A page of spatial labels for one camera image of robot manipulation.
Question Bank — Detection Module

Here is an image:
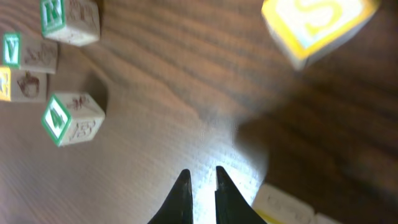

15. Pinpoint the green 4 block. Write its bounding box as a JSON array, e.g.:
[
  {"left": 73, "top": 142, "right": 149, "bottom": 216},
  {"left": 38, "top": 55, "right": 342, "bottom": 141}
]
[{"left": 42, "top": 92, "right": 106, "bottom": 147}]

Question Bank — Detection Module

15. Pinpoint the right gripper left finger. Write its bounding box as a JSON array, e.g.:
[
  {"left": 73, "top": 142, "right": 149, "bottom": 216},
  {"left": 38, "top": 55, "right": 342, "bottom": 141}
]
[{"left": 148, "top": 169, "right": 193, "bottom": 224}]

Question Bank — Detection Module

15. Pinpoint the green V block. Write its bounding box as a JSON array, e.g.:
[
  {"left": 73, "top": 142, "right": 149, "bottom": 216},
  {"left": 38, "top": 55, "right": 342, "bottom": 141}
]
[{"left": 2, "top": 32, "right": 58, "bottom": 74}]

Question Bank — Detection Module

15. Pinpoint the yellow C block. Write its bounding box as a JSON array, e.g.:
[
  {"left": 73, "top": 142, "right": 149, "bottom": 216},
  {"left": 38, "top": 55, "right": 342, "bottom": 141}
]
[{"left": 252, "top": 184, "right": 315, "bottom": 224}]

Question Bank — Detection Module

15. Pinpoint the yellow S block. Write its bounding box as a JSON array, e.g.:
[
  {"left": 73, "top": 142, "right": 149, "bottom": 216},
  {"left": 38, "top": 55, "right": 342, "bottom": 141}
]
[{"left": 261, "top": 0, "right": 381, "bottom": 70}]

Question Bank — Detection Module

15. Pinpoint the green R block left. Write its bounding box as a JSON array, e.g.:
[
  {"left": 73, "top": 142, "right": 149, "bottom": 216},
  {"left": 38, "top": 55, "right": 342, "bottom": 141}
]
[{"left": 40, "top": 0, "right": 101, "bottom": 47}]

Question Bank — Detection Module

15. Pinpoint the yellow block lower left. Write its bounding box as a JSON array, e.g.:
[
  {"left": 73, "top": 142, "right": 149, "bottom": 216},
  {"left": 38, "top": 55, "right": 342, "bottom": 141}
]
[{"left": 1, "top": 66, "right": 47, "bottom": 103}]

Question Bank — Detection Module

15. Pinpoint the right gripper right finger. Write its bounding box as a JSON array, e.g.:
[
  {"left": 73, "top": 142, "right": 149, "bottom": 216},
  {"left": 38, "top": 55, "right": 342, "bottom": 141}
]
[{"left": 215, "top": 166, "right": 267, "bottom": 224}]

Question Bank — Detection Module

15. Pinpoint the yellow O block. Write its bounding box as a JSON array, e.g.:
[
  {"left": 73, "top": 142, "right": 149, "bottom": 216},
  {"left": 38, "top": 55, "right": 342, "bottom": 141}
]
[{"left": 314, "top": 213, "right": 342, "bottom": 224}]

